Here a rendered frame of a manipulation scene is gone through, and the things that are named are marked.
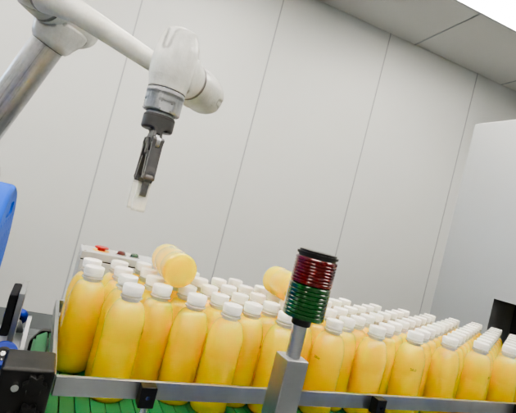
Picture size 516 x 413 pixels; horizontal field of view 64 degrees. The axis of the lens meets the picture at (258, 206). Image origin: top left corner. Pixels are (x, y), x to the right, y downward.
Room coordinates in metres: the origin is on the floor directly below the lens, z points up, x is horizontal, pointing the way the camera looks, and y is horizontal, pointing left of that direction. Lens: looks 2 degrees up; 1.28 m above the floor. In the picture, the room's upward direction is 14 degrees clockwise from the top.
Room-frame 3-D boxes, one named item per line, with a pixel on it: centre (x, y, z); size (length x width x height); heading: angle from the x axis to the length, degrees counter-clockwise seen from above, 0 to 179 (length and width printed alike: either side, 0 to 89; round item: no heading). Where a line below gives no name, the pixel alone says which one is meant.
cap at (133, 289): (0.78, 0.19, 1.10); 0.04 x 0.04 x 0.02
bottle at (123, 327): (0.78, 0.19, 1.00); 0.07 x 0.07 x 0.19
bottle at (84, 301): (0.86, 0.29, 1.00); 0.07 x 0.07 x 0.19
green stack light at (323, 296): (0.63, -0.11, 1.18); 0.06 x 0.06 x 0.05
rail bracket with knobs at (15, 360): (0.63, 0.27, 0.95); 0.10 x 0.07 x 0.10; 25
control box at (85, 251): (1.14, 0.33, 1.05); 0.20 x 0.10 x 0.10; 115
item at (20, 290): (0.79, 0.40, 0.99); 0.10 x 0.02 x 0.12; 25
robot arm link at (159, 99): (0.99, 0.28, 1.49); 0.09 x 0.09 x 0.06
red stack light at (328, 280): (0.63, -0.11, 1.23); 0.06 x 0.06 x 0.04
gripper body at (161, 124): (0.99, 0.28, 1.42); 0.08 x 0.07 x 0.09; 25
